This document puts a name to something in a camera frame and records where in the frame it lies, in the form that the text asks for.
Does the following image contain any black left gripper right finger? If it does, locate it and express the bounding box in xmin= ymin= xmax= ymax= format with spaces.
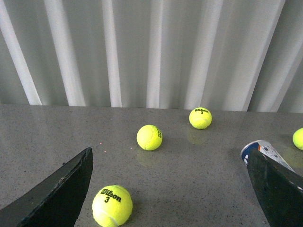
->
xmin=247 ymin=149 xmax=303 ymax=227

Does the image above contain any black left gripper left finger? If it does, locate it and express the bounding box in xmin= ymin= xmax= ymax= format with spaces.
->
xmin=0 ymin=148 xmax=93 ymax=227

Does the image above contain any clear Wilson tennis can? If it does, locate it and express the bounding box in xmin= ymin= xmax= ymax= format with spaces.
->
xmin=241 ymin=140 xmax=294 ymax=172

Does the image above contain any near Wilson tennis ball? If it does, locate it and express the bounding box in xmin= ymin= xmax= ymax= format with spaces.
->
xmin=92 ymin=185 xmax=133 ymax=227

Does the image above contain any wilson tennis ball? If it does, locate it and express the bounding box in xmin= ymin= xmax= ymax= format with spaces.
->
xmin=92 ymin=185 xmax=133 ymax=227
xmin=189 ymin=107 xmax=212 ymax=130

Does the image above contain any right edge tennis ball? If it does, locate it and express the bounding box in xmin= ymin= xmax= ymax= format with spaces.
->
xmin=293 ymin=128 xmax=303 ymax=150

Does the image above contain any far Wilson tennis ball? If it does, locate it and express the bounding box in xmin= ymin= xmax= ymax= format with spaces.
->
xmin=189 ymin=107 xmax=212 ymax=130

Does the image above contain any centre yellow tennis ball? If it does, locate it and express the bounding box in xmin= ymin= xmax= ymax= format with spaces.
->
xmin=136 ymin=124 xmax=163 ymax=151

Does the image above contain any white pleated curtain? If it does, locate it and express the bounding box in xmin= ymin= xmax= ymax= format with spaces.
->
xmin=0 ymin=0 xmax=303 ymax=113

